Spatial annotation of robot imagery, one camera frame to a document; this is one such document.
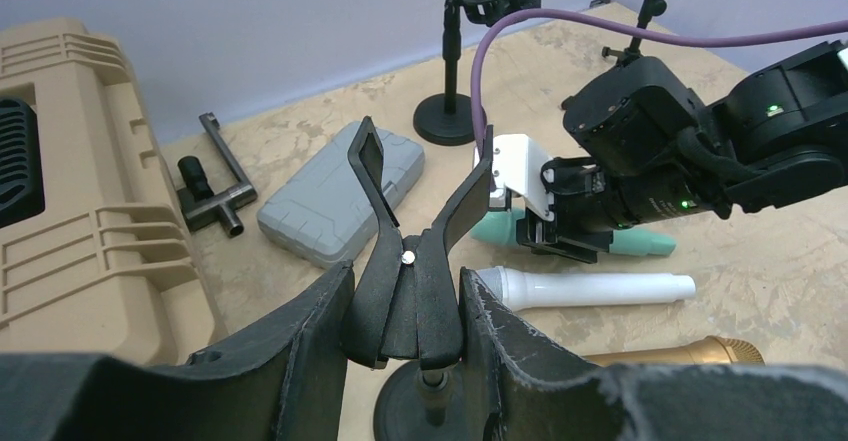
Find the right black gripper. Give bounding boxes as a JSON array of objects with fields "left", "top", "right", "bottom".
[{"left": 515, "top": 157, "right": 651, "bottom": 264}]

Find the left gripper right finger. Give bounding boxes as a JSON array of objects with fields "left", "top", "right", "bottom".
[{"left": 460, "top": 269, "right": 847, "bottom": 440}]

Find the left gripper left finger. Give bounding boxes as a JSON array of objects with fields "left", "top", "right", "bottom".
[{"left": 1, "top": 262, "right": 354, "bottom": 440}]

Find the mint green microphone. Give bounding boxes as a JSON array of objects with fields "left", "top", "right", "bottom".
[{"left": 470, "top": 208, "right": 677, "bottom": 257}]

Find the white microphone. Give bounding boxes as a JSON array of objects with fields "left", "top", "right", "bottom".
[{"left": 477, "top": 266, "right": 696, "bottom": 311}]

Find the gold microphone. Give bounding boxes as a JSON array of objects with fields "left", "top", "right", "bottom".
[{"left": 584, "top": 336, "right": 765, "bottom": 366}]

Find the black tripod mic stand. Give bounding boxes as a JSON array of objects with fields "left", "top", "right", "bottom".
[{"left": 601, "top": 0, "right": 667, "bottom": 74}]

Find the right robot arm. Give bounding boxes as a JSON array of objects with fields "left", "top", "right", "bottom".
[{"left": 516, "top": 41, "right": 847, "bottom": 263}]

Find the black round-base mic stand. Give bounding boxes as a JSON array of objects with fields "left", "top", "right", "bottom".
[{"left": 412, "top": 0, "right": 545, "bottom": 148}]

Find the grey plastic case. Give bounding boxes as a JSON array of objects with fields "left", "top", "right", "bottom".
[{"left": 256, "top": 119, "right": 427, "bottom": 270}]

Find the tan hard case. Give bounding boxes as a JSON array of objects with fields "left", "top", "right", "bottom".
[{"left": 1, "top": 18, "right": 227, "bottom": 365}]

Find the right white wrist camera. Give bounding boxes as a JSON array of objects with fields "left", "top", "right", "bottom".
[{"left": 488, "top": 134, "right": 555, "bottom": 221}]

